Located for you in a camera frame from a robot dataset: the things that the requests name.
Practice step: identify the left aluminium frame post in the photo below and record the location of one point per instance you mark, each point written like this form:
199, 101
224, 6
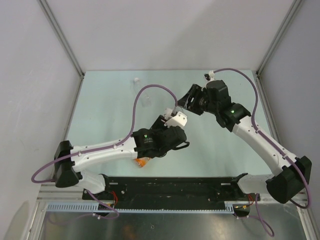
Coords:
58, 31

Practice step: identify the orange label tea bottle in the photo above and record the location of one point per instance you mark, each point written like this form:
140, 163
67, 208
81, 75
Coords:
141, 162

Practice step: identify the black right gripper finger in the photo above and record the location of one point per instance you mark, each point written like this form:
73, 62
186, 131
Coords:
184, 101
192, 103

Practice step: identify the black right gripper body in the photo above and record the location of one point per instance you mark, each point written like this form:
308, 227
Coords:
199, 106

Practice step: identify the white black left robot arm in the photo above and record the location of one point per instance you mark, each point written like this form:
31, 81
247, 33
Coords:
72, 162

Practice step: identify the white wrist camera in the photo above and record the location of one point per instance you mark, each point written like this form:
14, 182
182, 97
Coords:
210, 76
174, 119

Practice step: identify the right aluminium frame post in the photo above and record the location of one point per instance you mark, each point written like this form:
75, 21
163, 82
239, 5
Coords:
283, 28

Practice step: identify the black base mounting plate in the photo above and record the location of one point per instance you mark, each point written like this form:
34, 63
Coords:
174, 192

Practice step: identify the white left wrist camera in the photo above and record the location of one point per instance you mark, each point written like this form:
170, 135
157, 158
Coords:
174, 119

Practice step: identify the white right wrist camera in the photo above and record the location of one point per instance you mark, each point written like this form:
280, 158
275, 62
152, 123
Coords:
210, 76

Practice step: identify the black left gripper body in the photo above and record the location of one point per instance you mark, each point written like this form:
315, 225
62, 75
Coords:
159, 126

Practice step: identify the grey slotted cable duct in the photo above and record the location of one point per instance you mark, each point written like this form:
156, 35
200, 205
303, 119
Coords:
94, 207

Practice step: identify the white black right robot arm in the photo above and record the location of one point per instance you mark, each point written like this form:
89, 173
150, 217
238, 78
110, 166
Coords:
289, 173

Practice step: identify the clear unlabelled plastic bottle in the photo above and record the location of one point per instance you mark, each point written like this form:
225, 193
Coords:
144, 98

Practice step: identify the aluminium frame post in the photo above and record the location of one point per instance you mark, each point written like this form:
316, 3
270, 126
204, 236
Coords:
58, 31
283, 28

